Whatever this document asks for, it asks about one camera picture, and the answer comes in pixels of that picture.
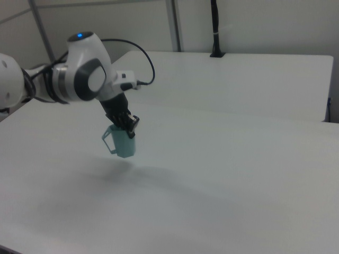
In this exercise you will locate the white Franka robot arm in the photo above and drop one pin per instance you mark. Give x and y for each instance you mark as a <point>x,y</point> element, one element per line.
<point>79,71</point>

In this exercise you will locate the grey aluminium frame post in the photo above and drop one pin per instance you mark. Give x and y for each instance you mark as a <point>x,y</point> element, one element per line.
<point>175,25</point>
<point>43,31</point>

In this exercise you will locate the light blue plastic cup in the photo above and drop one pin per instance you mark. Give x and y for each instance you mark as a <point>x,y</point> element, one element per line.
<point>124,144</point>

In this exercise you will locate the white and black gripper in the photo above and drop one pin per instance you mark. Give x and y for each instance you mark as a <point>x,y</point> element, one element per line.
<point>116,104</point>

